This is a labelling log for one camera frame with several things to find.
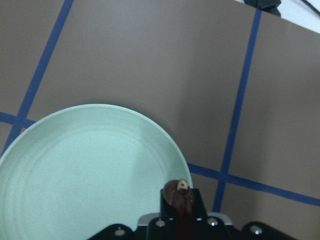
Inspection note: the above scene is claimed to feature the brown bun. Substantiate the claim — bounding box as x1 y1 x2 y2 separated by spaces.
163 178 196 240

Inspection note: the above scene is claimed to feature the light green plate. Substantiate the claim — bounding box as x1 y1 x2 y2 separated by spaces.
0 104 192 240

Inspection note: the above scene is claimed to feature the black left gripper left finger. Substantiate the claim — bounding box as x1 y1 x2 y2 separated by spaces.
159 189 176 220

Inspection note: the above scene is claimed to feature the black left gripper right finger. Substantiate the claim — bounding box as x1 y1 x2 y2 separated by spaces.
191 188 208 220

